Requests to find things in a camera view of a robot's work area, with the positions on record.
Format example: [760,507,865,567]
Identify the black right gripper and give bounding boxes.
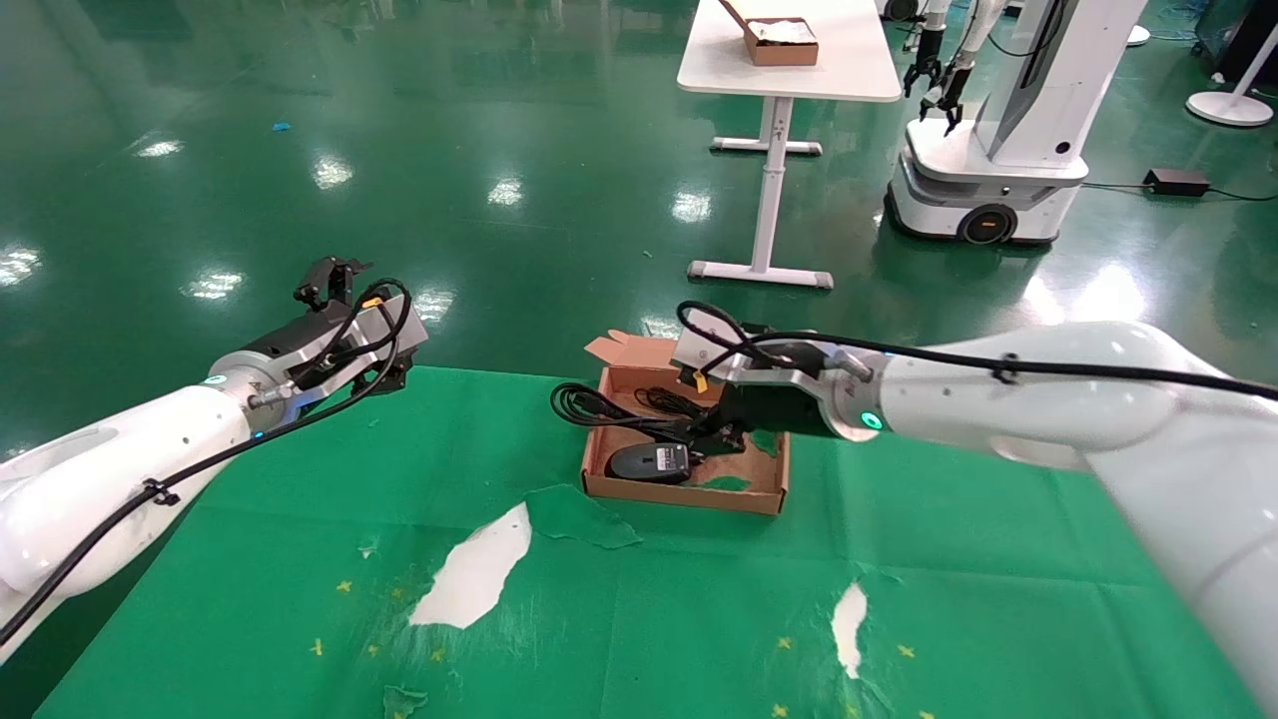
[687,383,837,463]

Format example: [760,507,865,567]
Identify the green table cloth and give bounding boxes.
[35,361,1264,719]

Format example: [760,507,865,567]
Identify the black adapter floor cable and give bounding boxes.
[1083,182,1278,204]

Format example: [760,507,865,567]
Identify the black power cable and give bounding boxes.
[550,381,722,442]

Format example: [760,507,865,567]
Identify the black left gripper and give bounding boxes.
[245,257,373,385]

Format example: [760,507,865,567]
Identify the open brown cardboard box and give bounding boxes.
[581,331,792,517]

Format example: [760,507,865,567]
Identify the white background table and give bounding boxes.
[677,0,905,292]

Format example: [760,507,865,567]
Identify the black cabinet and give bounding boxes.
[1196,0,1278,87]

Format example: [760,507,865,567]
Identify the brown box with white contents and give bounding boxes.
[719,0,820,68]

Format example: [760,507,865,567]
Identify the black wired computer mouse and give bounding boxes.
[605,441,693,487]

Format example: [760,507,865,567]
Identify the white floor stand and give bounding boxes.
[1187,30,1278,129]

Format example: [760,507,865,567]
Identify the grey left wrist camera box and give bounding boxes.
[300,295,431,402]

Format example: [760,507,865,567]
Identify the black power adapter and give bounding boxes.
[1144,168,1213,199]

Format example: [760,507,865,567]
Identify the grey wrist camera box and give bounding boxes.
[671,325,850,392]
[300,295,431,402]

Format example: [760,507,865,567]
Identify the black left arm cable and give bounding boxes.
[0,278,412,645]

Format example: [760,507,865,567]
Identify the white wheeled background robot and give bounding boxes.
[885,0,1151,247]

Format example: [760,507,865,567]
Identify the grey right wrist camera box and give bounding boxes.
[671,325,850,392]

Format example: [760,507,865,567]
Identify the background robot arm black gripper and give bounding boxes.
[904,0,950,99]
[920,0,1007,137]

